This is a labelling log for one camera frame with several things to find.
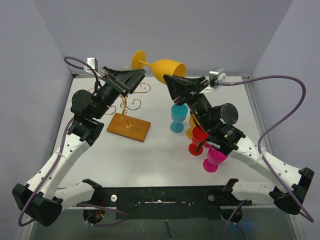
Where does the blue wine glass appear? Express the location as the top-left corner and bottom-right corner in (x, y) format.
(170, 104), (188, 133)

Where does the orange wine glass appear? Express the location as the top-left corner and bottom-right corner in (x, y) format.
(186, 115), (199, 140)

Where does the pink wine glass front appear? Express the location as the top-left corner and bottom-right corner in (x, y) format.
(202, 147), (228, 173)

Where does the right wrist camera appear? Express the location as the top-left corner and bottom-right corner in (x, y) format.
(202, 67), (227, 94)

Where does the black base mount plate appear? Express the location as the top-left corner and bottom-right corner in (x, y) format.
(87, 179), (240, 220)

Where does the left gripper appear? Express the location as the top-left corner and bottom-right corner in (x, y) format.
(92, 66), (146, 120)

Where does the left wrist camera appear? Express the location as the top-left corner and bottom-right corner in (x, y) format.
(84, 57), (98, 74)

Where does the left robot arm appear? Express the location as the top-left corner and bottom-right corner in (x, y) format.
(12, 66), (146, 227)

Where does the yellow wine glass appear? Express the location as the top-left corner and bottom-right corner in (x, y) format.
(131, 50), (187, 85)

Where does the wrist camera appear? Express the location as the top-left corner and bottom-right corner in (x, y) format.
(202, 67), (227, 94)
(84, 57), (98, 74)

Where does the red wine glass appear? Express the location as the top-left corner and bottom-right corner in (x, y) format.
(188, 126), (210, 156)

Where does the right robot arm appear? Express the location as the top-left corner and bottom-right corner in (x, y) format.
(163, 74), (315, 222)

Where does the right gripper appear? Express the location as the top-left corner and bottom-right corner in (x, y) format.
(163, 73), (215, 132)

